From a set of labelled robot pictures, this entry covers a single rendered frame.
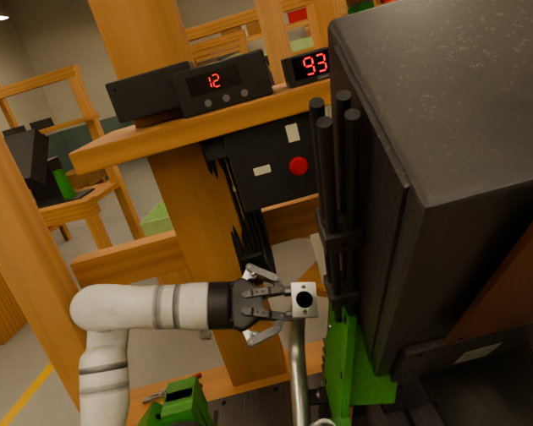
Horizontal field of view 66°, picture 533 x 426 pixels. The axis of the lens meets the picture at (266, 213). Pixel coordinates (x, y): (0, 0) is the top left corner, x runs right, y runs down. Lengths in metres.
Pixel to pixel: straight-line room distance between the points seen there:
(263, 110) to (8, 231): 0.59
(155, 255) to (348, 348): 0.58
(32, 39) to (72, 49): 1.05
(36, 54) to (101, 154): 11.96
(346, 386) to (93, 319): 0.37
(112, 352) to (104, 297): 0.08
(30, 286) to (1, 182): 0.23
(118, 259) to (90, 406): 0.44
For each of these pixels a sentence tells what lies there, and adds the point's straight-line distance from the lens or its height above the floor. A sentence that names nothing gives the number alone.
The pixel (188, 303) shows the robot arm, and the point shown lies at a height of 1.29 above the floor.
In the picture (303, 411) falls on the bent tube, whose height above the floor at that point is 1.05.
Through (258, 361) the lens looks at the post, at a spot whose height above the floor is 0.94.
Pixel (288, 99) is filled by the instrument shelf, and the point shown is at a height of 1.53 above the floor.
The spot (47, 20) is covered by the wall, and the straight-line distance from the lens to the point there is 12.43.
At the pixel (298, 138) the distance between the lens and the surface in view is 0.73.
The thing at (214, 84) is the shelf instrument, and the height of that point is 1.58.
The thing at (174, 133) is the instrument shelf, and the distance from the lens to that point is 0.71.
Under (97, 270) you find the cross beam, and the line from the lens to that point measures 1.07.
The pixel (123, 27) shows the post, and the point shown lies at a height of 1.71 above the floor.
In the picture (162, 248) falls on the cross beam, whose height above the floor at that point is 1.25.
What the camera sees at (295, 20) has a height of 2.03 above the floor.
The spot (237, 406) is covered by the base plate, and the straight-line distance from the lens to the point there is 1.03.
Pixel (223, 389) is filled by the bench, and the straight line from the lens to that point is 1.12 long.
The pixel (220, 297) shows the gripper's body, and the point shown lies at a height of 1.29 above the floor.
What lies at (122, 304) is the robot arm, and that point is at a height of 1.32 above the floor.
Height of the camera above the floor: 1.60
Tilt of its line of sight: 20 degrees down
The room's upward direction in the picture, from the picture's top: 16 degrees counter-clockwise
